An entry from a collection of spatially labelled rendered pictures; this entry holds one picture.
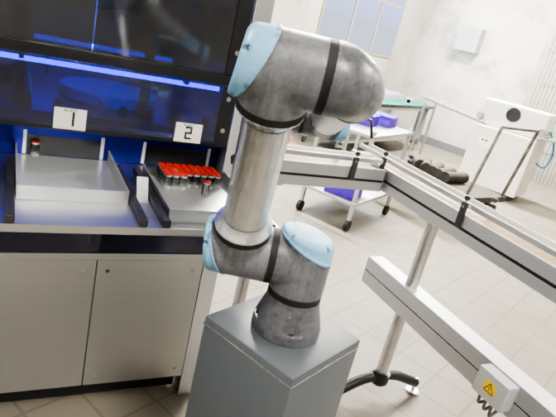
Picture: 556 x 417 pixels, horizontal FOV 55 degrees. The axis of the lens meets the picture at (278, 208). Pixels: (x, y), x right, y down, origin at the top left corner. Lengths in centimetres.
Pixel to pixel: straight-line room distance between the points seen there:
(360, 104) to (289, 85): 11
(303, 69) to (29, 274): 122
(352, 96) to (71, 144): 108
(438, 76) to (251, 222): 838
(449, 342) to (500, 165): 490
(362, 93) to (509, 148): 596
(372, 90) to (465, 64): 831
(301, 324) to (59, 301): 95
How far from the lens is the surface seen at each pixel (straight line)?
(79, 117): 161
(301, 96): 80
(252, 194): 95
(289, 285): 109
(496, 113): 688
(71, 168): 164
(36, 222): 128
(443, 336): 204
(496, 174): 680
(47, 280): 180
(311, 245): 105
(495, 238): 183
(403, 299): 218
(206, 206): 150
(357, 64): 81
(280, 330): 112
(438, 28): 938
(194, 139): 169
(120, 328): 194
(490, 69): 899
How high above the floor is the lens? 141
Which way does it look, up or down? 19 degrees down
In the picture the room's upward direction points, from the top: 14 degrees clockwise
